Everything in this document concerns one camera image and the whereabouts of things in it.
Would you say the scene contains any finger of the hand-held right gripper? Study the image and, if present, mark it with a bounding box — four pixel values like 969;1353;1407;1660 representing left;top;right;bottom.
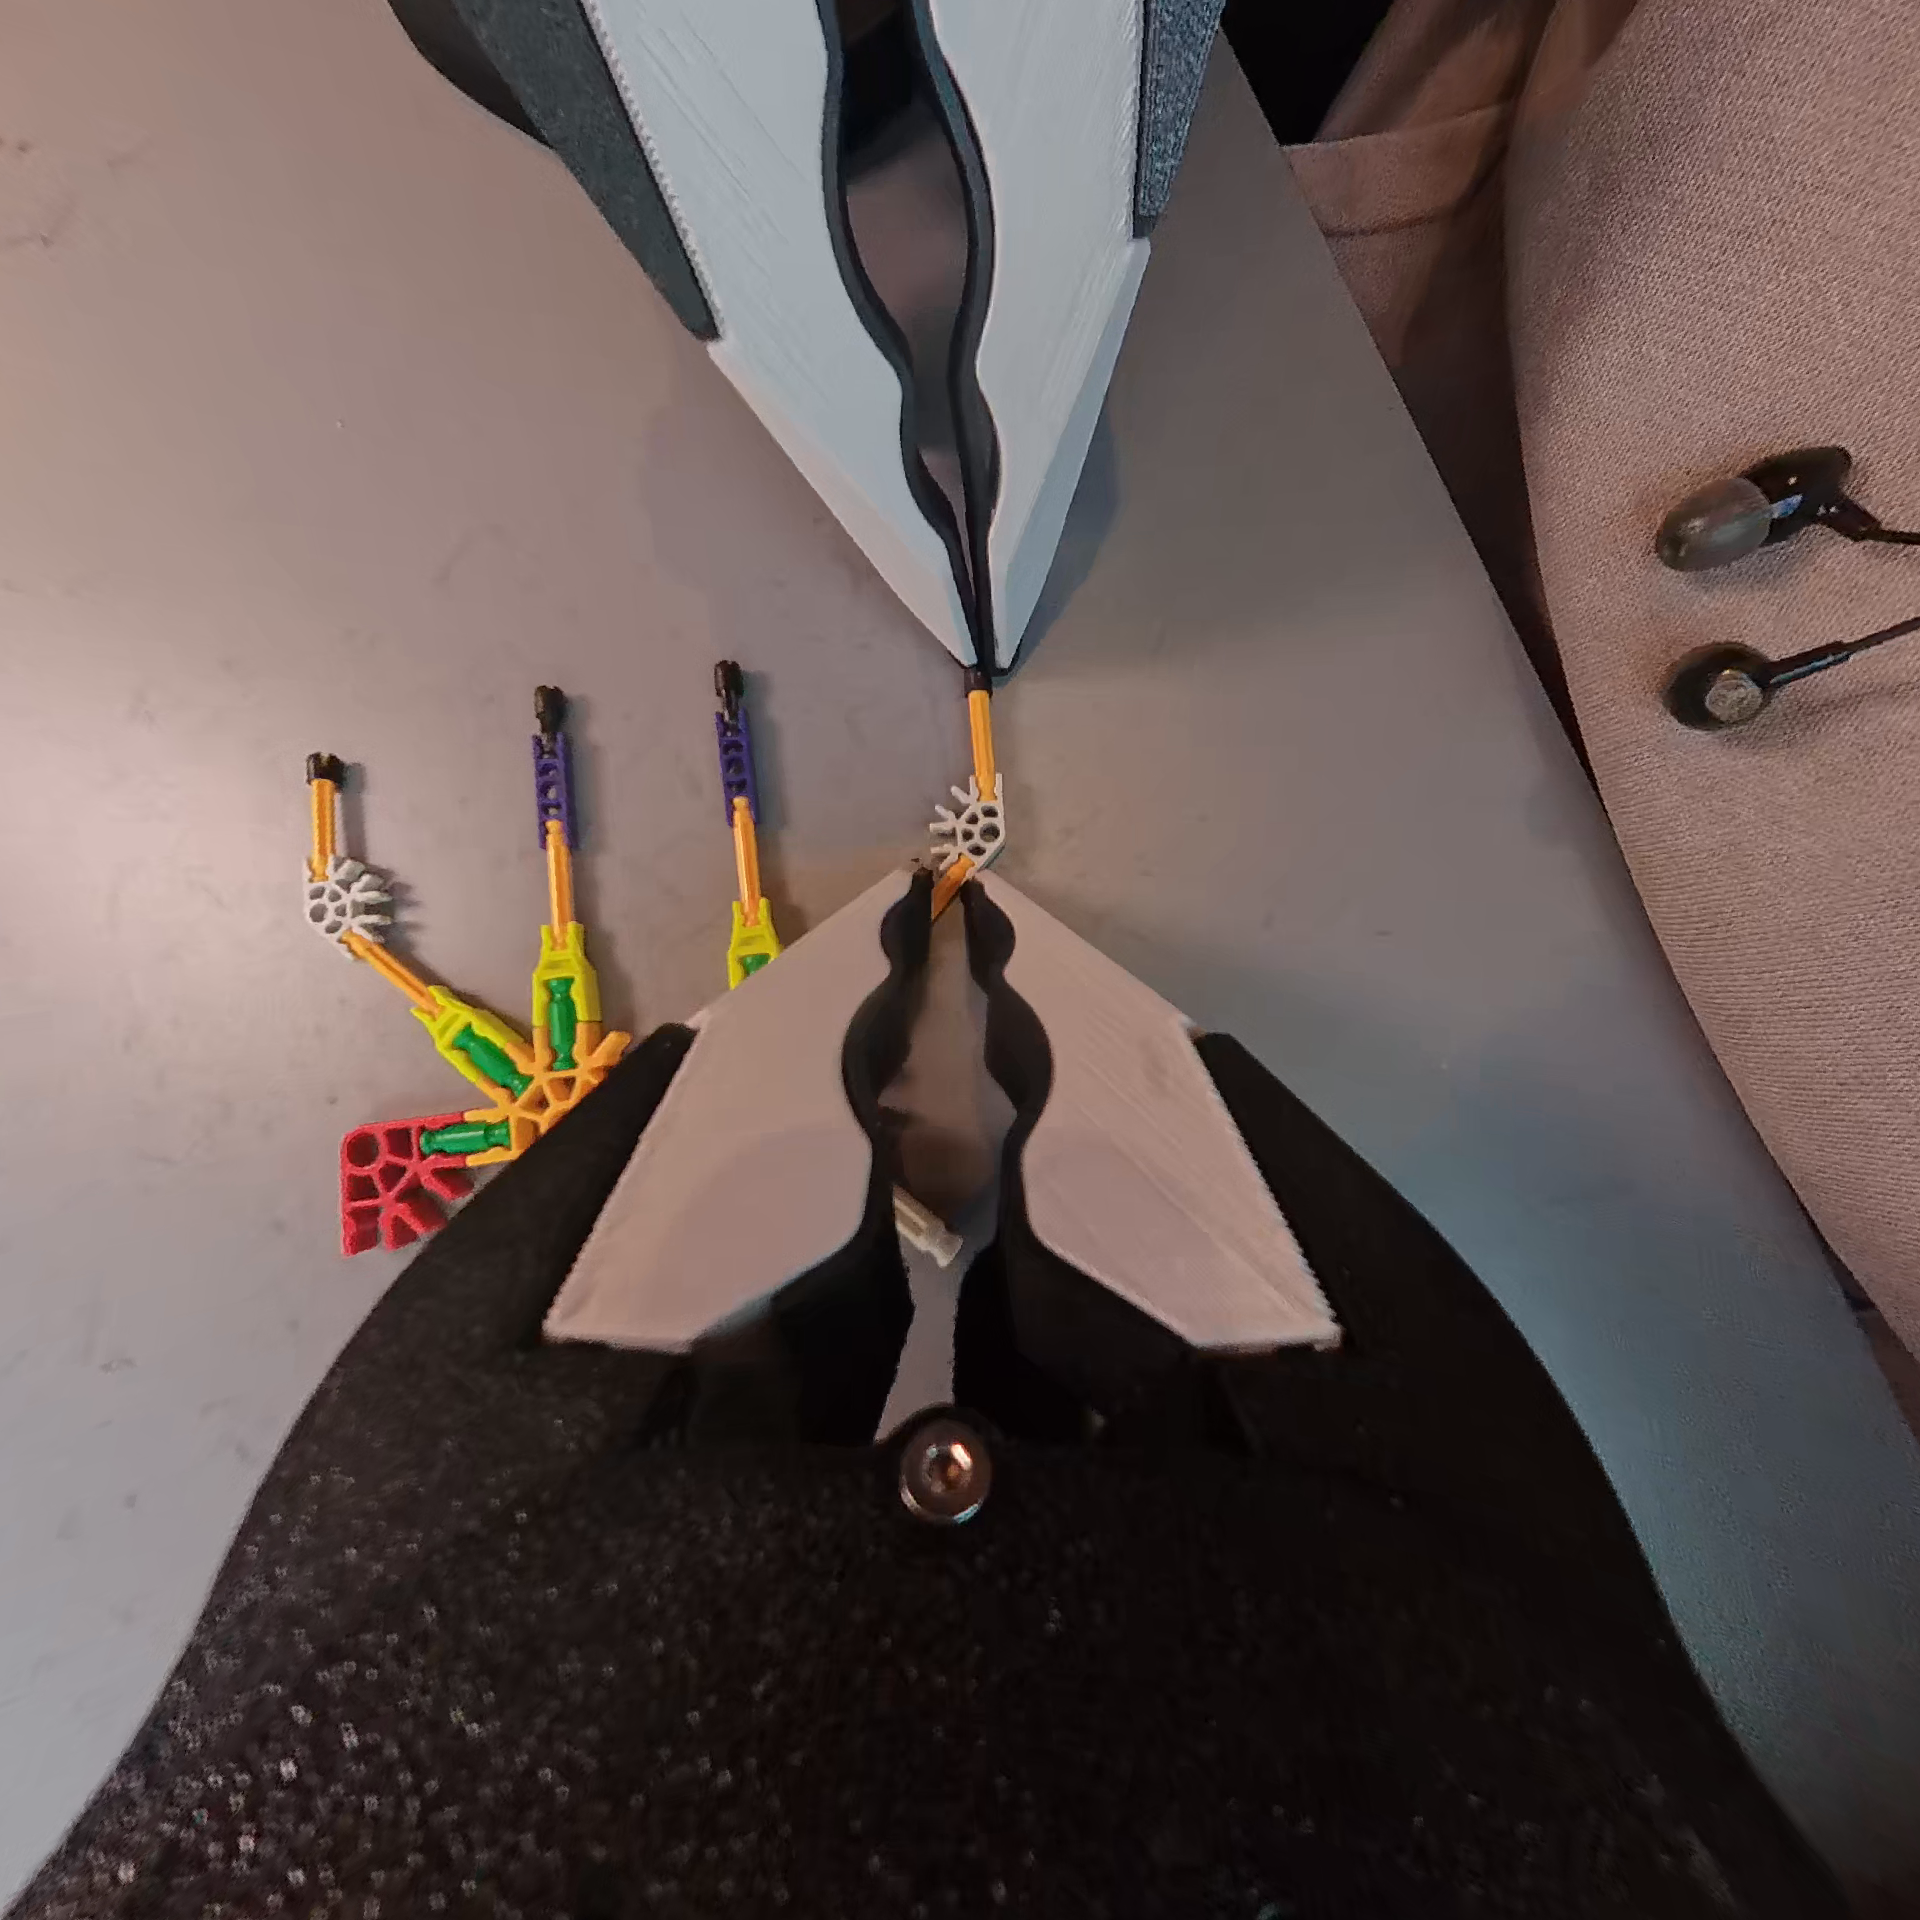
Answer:
912;0;1154;675
583;0;989;672

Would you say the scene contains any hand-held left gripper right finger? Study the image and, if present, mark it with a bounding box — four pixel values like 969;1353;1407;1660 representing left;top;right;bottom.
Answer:
961;874;1339;1445

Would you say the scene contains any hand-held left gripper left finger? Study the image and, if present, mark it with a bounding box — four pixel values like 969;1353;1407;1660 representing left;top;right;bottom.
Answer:
544;861;936;1445

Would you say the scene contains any colourful rod-and-connector toy animal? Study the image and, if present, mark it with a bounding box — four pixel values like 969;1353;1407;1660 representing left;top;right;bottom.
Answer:
340;660;1003;1261

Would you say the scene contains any black earbud with logo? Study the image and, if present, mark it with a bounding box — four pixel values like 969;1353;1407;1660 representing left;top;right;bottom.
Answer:
1665;642;1853;735

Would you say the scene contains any black earbud with clear tip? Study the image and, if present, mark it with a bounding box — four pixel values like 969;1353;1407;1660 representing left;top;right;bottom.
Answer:
1656;448;1877;577

